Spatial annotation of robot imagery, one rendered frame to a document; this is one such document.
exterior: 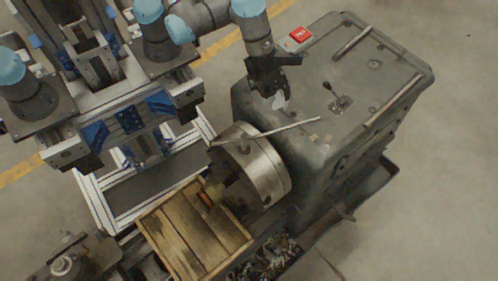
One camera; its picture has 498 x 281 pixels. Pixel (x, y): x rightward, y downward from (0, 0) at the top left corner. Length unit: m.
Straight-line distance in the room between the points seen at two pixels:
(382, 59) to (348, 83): 0.17
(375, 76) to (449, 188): 1.50
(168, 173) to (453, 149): 1.88
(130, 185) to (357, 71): 1.52
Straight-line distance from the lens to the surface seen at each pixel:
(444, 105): 3.07
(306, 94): 1.29
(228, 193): 1.26
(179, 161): 2.36
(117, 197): 2.36
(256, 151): 1.19
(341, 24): 1.52
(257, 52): 0.96
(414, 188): 2.66
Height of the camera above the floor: 2.29
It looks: 61 degrees down
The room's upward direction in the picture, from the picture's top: 2 degrees counter-clockwise
